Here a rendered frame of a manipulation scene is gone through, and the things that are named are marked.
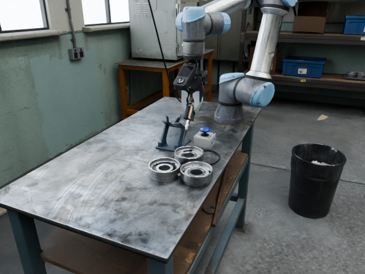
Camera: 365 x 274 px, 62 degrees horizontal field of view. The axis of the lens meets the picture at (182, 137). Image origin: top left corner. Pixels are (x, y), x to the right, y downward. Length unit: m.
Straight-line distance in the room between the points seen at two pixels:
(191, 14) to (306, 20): 3.35
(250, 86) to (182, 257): 0.75
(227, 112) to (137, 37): 2.12
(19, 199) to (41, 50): 1.81
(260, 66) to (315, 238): 1.20
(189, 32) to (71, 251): 0.84
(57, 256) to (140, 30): 2.64
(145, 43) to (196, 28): 2.34
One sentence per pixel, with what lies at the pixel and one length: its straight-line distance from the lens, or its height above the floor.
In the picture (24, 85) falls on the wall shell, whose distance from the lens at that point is 2.59.
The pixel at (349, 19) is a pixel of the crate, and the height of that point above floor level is 1.18.
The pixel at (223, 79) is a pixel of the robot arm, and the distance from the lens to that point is 1.44.
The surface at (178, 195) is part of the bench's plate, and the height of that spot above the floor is 0.80.
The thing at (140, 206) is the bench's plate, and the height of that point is 0.80.
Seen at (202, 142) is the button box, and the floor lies 0.83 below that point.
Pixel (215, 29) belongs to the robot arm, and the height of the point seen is 1.25.
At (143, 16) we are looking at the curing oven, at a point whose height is 1.23.
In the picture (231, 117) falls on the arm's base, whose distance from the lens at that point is 1.47.
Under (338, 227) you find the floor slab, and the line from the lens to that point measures 2.29.
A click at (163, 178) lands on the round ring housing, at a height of 0.82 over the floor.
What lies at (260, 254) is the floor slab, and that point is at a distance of 1.94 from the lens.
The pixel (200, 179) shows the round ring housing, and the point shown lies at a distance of 0.94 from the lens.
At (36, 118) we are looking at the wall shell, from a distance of 2.69.
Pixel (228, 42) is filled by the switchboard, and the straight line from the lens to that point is 4.80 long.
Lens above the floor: 1.32
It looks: 23 degrees down
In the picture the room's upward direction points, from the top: straight up
